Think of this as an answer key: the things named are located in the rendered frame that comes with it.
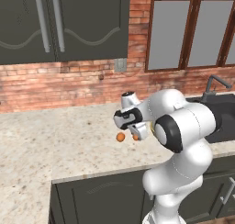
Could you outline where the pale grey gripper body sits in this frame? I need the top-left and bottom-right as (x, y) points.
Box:
(128, 122), (151, 141)

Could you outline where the black sink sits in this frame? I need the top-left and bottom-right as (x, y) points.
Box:
(185, 93), (235, 144)

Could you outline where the dark grey lower cupboard door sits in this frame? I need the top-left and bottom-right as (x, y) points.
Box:
(54, 169), (155, 224)
(179, 170), (235, 224)

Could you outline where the dark grey cupboard door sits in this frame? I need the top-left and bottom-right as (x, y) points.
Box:
(54, 0), (131, 62)
(179, 170), (235, 224)
(0, 0), (57, 65)
(54, 169), (155, 224)

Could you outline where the dark grey tap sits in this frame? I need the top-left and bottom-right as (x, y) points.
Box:
(200, 74), (233, 104)

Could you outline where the dark grey false drawer front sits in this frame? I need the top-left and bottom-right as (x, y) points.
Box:
(207, 154), (235, 174)

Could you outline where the brown framed window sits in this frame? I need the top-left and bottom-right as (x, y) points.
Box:
(144, 0), (235, 73)

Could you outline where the dark grey upper cupboard door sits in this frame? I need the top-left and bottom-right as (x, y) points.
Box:
(0, 0), (57, 65)
(54, 0), (131, 62)

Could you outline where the grey wall socket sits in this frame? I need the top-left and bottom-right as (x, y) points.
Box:
(114, 58), (128, 73)

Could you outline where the grey lower cupboard handle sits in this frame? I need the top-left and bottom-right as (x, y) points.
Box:
(219, 176), (235, 206)

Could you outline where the grey bar cupboard handle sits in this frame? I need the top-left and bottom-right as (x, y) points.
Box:
(33, 0), (51, 54)
(50, 0), (66, 53)

